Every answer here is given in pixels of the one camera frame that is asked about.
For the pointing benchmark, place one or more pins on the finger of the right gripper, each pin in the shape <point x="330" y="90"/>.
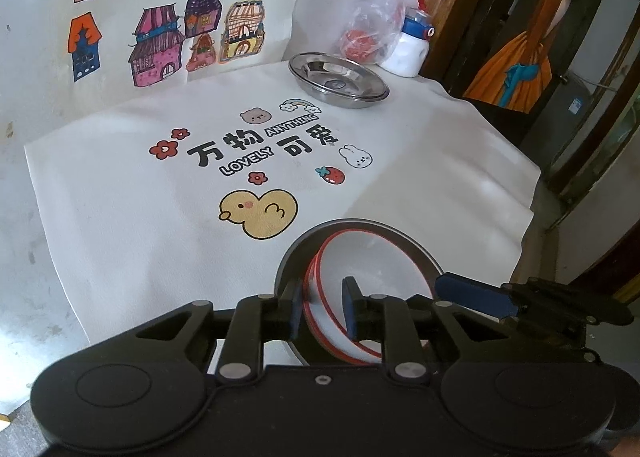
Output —
<point x="474" y="295"/>

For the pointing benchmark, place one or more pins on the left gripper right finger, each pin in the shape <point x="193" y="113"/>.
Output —
<point x="388" y="321"/>

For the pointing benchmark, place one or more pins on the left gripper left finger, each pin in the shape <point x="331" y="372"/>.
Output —
<point x="256" y="321"/>

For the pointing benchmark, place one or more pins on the deep steel bowl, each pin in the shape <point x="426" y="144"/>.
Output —
<point x="293" y="267"/>

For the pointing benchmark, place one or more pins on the shallow steel plate with sticker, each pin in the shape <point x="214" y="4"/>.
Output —
<point x="337" y="81"/>

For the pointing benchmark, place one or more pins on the white printed table mat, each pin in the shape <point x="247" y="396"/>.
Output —
<point x="197" y="192"/>

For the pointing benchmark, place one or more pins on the white bottle blue red cap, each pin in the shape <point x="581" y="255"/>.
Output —
<point x="408" y="56"/>

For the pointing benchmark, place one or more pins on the clear plastic bag red item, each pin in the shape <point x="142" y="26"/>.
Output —
<point x="372" y="31"/>

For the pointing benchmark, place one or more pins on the orange dress figure painting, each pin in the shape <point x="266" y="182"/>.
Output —
<point x="520" y="67"/>

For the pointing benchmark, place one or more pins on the houses drawing paper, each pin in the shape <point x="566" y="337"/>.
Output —
<point x="107" y="51"/>

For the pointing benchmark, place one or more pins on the brown wooden door frame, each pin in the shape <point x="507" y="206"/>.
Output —
<point x="450" y="2"/>

